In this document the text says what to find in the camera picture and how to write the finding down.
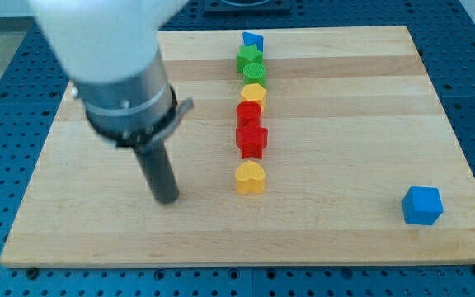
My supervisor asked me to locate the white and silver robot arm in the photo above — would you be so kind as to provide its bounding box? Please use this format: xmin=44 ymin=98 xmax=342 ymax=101
xmin=29 ymin=0 xmax=193 ymax=150

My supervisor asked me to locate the yellow heart block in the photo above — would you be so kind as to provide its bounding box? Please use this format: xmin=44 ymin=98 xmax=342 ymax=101
xmin=234 ymin=160 xmax=266 ymax=195

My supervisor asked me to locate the blue cube block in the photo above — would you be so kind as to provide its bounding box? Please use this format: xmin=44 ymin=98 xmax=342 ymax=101
xmin=402 ymin=186 xmax=444 ymax=225

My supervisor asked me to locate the red star block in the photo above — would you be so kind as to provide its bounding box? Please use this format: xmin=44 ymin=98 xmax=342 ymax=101
xmin=236 ymin=123 xmax=269 ymax=159

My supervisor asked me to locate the red cylinder block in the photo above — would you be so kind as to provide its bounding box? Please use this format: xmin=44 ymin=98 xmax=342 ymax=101
xmin=236 ymin=101 xmax=261 ymax=128

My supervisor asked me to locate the yellow hexagon block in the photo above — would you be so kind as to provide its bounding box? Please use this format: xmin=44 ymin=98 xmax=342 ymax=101
xmin=240 ymin=83 xmax=267 ymax=111

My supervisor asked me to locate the green cylinder block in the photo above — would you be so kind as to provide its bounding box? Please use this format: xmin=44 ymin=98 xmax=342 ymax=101
xmin=242 ymin=63 xmax=266 ymax=87

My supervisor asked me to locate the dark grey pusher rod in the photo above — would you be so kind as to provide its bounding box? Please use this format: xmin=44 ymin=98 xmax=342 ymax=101
xmin=134 ymin=142 xmax=179 ymax=205

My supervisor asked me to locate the green star block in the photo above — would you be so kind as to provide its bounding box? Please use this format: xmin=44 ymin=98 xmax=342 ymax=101
xmin=236 ymin=45 xmax=263 ymax=73

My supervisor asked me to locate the blue triangle block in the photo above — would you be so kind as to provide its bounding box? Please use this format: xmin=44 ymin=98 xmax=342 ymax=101
xmin=242 ymin=31 xmax=264 ymax=52

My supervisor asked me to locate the light wooden board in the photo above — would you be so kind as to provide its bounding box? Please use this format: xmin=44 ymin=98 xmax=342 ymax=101
xmin=0 ymin=26 xmax=475 ymax=268

